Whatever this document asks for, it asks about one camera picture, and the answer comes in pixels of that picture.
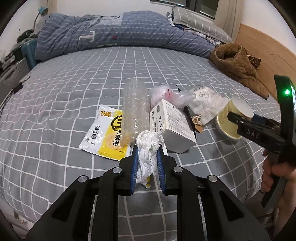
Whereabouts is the yellow paper cup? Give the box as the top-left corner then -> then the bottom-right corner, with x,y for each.
215,96 -> 254,142

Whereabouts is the white tissue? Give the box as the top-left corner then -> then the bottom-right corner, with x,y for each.
135,131 -> 168,190

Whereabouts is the pink white plastic bag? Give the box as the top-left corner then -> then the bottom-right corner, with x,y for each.
148,85 -> 196,110

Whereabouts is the yellow rice cracker packet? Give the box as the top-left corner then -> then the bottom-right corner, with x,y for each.
79,105 -> 130,161

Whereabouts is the person's right hand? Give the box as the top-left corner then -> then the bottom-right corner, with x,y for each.
260,149 -> 296,209

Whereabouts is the blue desk lamp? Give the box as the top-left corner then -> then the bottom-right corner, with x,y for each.
33,6 -> 49,30

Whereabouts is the wooden headboard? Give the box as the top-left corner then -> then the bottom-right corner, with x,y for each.
235,24 -> 296,99

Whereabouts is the brown fleece jacket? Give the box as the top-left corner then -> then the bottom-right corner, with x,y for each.
209,43 -> 269,99

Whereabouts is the grey suitcase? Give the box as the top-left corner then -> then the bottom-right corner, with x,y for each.
0,58 -> 30,103

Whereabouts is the grey checked bed cover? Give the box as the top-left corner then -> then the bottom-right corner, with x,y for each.
1,47 -> 280,240

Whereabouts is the white crumpled wrapper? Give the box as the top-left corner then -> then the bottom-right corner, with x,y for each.
188,85 -> 229,126

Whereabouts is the teal suitcase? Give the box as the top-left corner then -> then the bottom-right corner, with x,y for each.
21,39 -> 37,70

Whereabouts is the blue striped duvet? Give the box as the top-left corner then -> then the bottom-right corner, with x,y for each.
35,11 -> 214,61

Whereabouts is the white cardboard box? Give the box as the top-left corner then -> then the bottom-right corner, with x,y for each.
149,99 -> 197,154

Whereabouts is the grey checked pillow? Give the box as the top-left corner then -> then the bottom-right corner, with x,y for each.
172,6 -> 233,43

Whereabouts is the clear bubble wrap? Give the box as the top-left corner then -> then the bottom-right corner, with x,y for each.
121,78 -> 151,146

